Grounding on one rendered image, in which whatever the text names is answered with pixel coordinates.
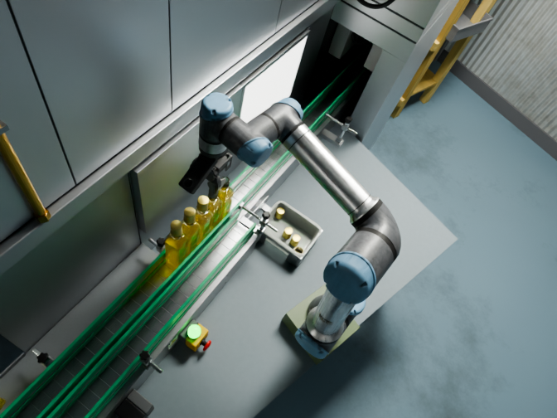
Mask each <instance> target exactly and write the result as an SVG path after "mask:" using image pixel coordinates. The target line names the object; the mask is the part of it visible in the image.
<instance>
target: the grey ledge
mask: <svg viewBox="0 0 557 418"><path fill-rule="evenodd" d="M157 256H158V254H156V253H155V252H154V251H152V250H151V249H149V248H148V247H147V246H145V245H144V244H143V243H141V244H140V245H139V246H138V247H137V248H136V249H135V250H134V251H133V252H132V253H131V254H129V255H128V256H127V257H126V258H125V259H124V260H123V261H122V262H121V263H120V264H119V265H118V266H117V267H116V268H115V269H114V270H112V271H111V272H110V273H109V274H108V275H107V276H106V277H105V278H104V279H103V280H102V281H101V282H100V283H99V284H98V285H97V286H96V287H94V288H93V289H92V290H91V291H90V292H89V293H88V294H87V295H86V296H85V297H84V298H83V299H82V300H81V301H80V302H79V303H78V304H77V305H76V306H75V307H74V308H73V309H72V310H71V311H70V312H69V313H68V314H67V315H66V316H65V317H64V318H63V319H61V320H60V321H59V322H58V323H57V324H56V325H55V326H54V327H53V328H52V329H51V330H50V331H49V332H48V333H47V334H46V335H45V336H43V337H42V338H41V339H40V340H39V341H38V342H37V343H36V344H35V345H34V346H33V347H32V348H31V349H30V350H29V351H28V352H26V353H24V352H23V353H22V354H21V355H20V356H19V357H18V358H17V359H16V360H15V361H14V362H13V363H11V364H10V365H9V366H8V367H7V368H6V369H5V370H4V371H3V372H2V373H1V374H0V397H1V398H3V399H5V400H6V403H5V405H4V406H3V407H2V409H1V410H0V415H1V414H2V413H3V412H4V411H5V410H6V409H7V408H8V407H9V406H10V405H11V404H12V403H13V402H14V401H15V400H16V399H17V398H18V397H19V396H20V395H21V394H22V393H23V392H24V391H25V390H26V389H27V388H28V387H29V386H30V385H31V384H32V383H33V382H34V381H35V380H36V379H37V378H38V377H39V376H40V375H41V374H42V373H43V372H44V371H45V370H46V367H45V366H43V365H42V364H41V363H38V362H37V358H36V357H37V355H36V354H34V353H33V352H32V349H34V348H36V349H37V350H38V351H39V352H43V353H46V352H47V353H48V354H49V356H50V357H51V358H52V359H53V360H55V359H56V358H57V357H58V356H59V355H60V354H61V353H62V352H63V351H64V350H65V349H66V348H67V347H68V346H69V345H70V344H71V343H72V342H73V341H74V340H75V339H76V338H77V337H78V336H79V335H80V334H81V333H82V332H83V331H84V330H85V329H86V328H87V327H88V326H89V325H90V324H91V323H92V322H93V321H94V320H95V319H96V318H97V317H98V316H99V315H100V314H101V313H102V312H103V311H104V310H105V309H106V308H107V307H108V306H109V305H110V304H111V303H112V302H113V301H114V300H115V299H116V298H117V297H118V296H119V295H120V294H121V293H122V292H123V291H124V290H125V289H126V288H127V287H128V286H129V285H130V284H131V283H132V282H133V281H134V280H135V279H136V278H137V277H138V276H139V275H140V274H141V273H142V272H143V271H144V270H145V269H146V268H147V267H148V266H149V265H150V264H151V263H152V262H153V261H154V260H155V259H156V258H157Z"/></svg>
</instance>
